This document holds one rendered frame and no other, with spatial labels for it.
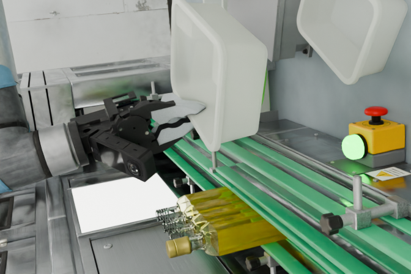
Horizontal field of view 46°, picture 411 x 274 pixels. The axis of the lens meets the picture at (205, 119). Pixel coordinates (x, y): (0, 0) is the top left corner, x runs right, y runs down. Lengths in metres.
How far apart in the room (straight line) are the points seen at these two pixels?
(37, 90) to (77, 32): 2.79
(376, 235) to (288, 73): 0.64
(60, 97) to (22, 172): 1.26
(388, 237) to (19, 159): 0.52
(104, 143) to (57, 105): 1.28
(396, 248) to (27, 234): 1.17
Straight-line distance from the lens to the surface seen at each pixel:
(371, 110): 0.90
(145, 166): 0.68
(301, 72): 1.20
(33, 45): 4.73
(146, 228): 1.40
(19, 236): 1.60
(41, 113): 2.00
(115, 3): 4.79
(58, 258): 1.33
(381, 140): 0.89
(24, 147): 0.75
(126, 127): 0.74
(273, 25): 1.08
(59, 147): 0.74
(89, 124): 0.79
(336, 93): 1.08
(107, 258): 1.27
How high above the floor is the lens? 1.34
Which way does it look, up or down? 18 degrees down
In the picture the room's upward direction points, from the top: 99 degrees counter-clockwise
